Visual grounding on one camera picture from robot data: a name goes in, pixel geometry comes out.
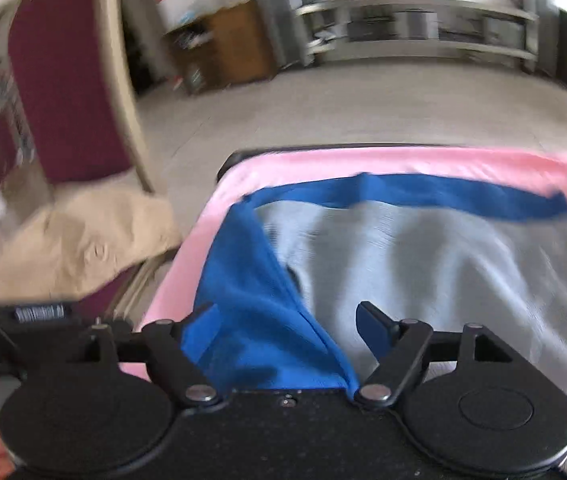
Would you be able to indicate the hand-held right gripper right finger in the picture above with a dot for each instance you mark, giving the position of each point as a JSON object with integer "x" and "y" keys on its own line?
{"x": 371, "y": 325}

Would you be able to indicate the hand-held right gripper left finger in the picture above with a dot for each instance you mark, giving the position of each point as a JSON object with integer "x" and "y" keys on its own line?
{"x": 201, "y": 332}

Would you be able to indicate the blue garment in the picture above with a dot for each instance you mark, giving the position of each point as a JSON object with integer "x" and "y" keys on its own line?
{"x": 253, "y": 310}

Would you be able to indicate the light blue knit sweater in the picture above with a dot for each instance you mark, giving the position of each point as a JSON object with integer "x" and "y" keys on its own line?
{"x": 438, "y": 270}

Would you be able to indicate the beige garment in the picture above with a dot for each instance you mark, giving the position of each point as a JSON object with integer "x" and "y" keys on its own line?
{"x": 63, "y": 250}

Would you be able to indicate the pink blanket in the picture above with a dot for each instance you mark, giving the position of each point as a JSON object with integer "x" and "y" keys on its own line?
{"x": 413, "y": 162}

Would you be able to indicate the maroon banquet chair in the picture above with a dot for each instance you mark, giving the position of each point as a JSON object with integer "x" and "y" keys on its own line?
{"x": 63, "y": 85}

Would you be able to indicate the wooden cabinet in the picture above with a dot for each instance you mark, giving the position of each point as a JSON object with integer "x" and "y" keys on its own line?
{"x": 238, "y": 45}

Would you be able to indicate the grey television stand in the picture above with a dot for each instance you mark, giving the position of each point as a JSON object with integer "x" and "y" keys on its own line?
{"x": 413, "y": 5}

